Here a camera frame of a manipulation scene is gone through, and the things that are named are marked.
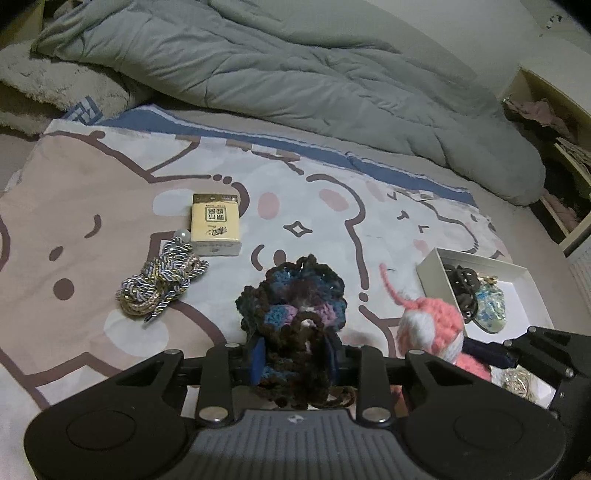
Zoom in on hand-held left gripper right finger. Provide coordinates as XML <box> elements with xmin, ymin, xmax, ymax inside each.
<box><xmin>324</xmin><ymin>340</ymin><xmax>490</xmax><ymax>423</ymax></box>

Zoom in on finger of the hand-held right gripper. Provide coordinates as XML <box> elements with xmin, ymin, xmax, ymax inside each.
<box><xmin>463</xmin><ymin>325</ymin><xmax>591</xmax><ymax>385</ymax></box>
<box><xmin>547</xmin><ymin>378</ymin><xmax>591</xmax><ymax>416</ymax></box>

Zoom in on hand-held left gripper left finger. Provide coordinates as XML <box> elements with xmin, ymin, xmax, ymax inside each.
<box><xmin>111</xmin><ymin>339</ymin><xmax>269</xmax><ymax>423</ymax></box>

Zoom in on clear bag of jewellery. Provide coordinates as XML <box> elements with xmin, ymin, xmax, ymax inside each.
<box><xmin>501</xmin><ymin>368</ymin><xmax>557</xmax><ymax>403</ymax></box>

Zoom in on floral drawstring pouch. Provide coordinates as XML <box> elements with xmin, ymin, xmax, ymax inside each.
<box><xmin>475</xmin><ymin>275</ymin><xmax>509</xmax><ymax>334</ymax></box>

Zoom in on dark crochet scrunchie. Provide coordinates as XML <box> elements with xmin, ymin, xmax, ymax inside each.
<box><xmin>235</xmin><ymin>255</ymin><xmax>358</xmax><ymax>409</ymax></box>

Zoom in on brown hair claw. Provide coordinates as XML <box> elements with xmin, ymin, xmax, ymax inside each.
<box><xmin>444</xmin><ymin>264</ymin><xmax>481</xmax><ymax>324</ymax></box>

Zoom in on pink white crochet toy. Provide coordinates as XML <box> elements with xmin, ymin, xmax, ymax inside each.
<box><xmin>379</xmin><ymin>263</ymin><xmax>491</xmax><ymax>414</ymax></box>

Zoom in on white cardboard box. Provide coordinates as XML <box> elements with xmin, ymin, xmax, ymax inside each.
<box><xmin>416</xmin><ymin>248</ymin><xmax>561</xmax><ymax>407</ymax></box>

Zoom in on wooden bedside shelf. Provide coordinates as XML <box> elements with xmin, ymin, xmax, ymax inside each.
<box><xmin>501</xmin><ymin>65</ymin><xmax>591</xmax><ymax>259</ymax></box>

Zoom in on small yellow box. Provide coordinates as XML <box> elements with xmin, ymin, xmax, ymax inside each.
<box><xmin>190</xmin><ymin>193</ymin><xmax>242</xmax><ymax>257</ymax></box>

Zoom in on dark clothes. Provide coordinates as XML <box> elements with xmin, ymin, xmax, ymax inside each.
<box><xmin>540</xmin><ymin>159</ymin><xmax>591</xmax><ymax>222</ymax></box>

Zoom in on pink crumpled clothes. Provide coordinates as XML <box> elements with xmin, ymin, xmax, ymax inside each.
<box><xmin>503</xmin><ymin>97</ymin><xmax>573</xmax><ymax>134</ymax></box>

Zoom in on bear printed blanket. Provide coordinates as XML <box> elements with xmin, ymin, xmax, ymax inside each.
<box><xmin>0</xmin><ymin>104</ymin><xmax>513</xmax><ymax>416</ymax></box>

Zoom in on grey duvet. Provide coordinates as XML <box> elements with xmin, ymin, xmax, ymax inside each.
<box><xmin>31</xmin><ymin>0</ymin><xmax>546</xmax><ymax>207</ymax></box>

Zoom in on beige fluffy blanket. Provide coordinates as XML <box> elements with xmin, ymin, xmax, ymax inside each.
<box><xmin>0</xmin><ymin>44</ymin><xmax>155</xmax><ymax>137</ymax></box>

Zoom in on curved wooden shelf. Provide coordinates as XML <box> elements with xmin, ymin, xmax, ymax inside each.
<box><xmin>0</xmin><ymin>0</ymin><xmax>47</xmax><ymax>49</ymax></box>

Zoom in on braided rope cord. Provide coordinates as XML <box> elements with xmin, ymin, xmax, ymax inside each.
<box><xmin>116</xmin><ymin>229</ymin><xmax>209</xmax><ymax>322</ymax></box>

